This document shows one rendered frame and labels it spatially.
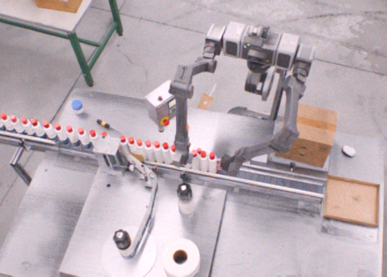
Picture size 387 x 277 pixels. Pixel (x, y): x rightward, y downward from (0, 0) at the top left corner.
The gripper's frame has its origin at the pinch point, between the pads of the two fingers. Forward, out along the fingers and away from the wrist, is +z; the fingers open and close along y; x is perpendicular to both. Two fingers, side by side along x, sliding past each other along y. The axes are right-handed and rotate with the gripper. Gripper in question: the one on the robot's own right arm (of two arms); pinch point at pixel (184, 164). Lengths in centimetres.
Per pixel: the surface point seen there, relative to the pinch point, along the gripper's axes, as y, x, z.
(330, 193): 86, 9, 18
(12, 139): -116, 0, 14
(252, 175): 39.3, 8.2, 13.6
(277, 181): 54, 8, 14
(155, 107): -14.3, 5.9, -45.2
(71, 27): -121, 110, 25
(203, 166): 10.1, 3.6, 4.7
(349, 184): 96, 18, 18
